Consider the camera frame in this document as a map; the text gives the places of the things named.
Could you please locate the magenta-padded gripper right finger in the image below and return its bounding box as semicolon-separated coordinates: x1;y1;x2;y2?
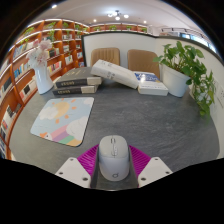
128;144;174;189

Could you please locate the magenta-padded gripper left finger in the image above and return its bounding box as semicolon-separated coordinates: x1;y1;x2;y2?
54;143;101;190

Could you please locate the white computer mouse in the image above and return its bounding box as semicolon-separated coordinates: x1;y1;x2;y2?
97;134;131;183

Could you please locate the pastel cartoon print mouse pad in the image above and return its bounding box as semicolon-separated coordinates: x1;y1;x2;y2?
29;96;95;148

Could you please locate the blue white paperback book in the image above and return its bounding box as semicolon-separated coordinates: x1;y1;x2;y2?
133;70;170;97

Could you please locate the white ceramic vase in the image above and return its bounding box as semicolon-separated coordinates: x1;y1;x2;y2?
33;63;55;95

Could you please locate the green plant in white pot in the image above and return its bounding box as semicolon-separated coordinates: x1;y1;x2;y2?
152;40;217;118

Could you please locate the orange wooden bookshelf unit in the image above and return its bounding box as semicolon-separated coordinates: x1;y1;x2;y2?
0;18;148;161

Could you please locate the thick white book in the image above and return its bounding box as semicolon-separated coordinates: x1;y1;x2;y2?
90;59;140;90

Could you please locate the tan upholstered chair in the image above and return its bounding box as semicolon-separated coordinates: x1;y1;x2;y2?
126;49;161;80
90;47;121;68

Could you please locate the pink white flower bouquet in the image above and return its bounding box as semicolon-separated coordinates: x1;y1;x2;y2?
25;39;54;70

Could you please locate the large glass window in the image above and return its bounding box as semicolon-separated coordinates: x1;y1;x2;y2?
179;31;218;54

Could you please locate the round bulb ceiling lamp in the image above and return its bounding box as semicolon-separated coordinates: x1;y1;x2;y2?
106;9;130;22

